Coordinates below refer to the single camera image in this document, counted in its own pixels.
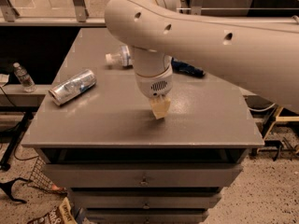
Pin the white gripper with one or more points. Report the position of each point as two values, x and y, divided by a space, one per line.
154 85

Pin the wire basket on floor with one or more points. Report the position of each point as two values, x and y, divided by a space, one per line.
39 180

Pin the small water bottle on ledge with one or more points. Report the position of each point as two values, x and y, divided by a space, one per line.
24 78

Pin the blue soda can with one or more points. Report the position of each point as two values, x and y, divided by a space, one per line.
184 68

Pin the clear bottle with blue label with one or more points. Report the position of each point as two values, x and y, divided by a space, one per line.
121 57

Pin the grey drawer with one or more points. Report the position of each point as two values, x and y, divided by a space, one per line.
145 199
146 216
156 175

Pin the grey drawer cabinet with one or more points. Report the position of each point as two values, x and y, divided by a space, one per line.
112 123

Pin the top grey drawer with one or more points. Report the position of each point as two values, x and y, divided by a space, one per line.
156 175

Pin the middle grey drawer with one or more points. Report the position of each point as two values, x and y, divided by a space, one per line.
145 199

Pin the snack bag on floor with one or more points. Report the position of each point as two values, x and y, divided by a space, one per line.
58 215

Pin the bottom grey drawer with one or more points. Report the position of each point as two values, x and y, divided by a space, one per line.
146 216

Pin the black stand on floor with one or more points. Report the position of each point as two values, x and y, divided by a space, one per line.
16 136

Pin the metal railing frame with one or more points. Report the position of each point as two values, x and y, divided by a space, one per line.
83 12

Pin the crushed silver can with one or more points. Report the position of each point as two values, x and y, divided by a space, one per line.
73 87

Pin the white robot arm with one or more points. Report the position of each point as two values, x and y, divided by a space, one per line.
258 55

